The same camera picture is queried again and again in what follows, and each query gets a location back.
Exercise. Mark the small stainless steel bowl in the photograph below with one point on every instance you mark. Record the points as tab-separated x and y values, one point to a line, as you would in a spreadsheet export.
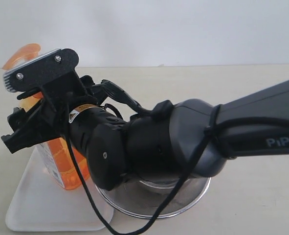
164	183

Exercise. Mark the orange dish soap pump bottle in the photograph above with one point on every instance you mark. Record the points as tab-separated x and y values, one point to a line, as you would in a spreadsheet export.
54	153

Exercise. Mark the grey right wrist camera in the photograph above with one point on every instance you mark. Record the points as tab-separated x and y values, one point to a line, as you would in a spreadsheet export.
40	70

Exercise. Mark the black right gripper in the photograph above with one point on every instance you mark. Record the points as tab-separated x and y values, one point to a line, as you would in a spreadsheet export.
42	115

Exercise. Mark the white rectangular plastic tray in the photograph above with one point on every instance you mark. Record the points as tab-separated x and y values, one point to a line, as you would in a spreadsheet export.
39	204

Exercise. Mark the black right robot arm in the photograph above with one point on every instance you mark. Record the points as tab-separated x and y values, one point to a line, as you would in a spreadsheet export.
123	142

